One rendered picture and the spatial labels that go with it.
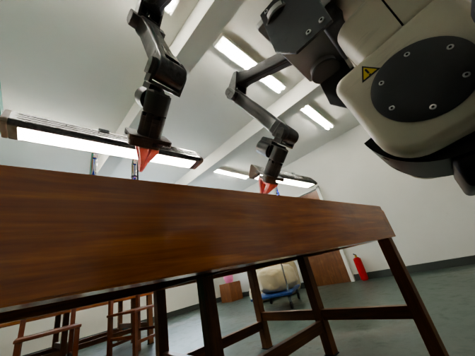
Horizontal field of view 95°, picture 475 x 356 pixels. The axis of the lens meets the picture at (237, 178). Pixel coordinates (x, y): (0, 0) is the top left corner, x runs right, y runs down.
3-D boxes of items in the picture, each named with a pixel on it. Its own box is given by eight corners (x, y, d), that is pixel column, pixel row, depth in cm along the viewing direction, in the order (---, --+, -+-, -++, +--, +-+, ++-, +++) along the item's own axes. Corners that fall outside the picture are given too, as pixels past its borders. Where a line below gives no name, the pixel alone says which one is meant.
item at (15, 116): (203, 161, 96) (201, 147, 99) (-3, 121, 56) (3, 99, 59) (195, 169, 101) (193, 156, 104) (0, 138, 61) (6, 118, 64)
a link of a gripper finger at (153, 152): (117, 164, 57) (125, 129, 54) (145, 167, 61) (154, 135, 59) (121, 174, 52) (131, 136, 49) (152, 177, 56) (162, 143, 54)
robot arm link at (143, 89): (154, 54, 47) (188, 75, 53) (139, 54, 55) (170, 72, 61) (135, 107, 49) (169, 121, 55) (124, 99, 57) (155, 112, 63)
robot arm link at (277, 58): (225, 72, 103) (240, 81, 110) (223, 99, 101) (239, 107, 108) (317, 18, 71) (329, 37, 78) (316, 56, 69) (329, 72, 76)
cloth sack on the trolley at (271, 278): (305, 284, 365) (298, 259, 381) (281, 293, 313) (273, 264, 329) (278, 288, 398) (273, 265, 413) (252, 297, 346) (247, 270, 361)
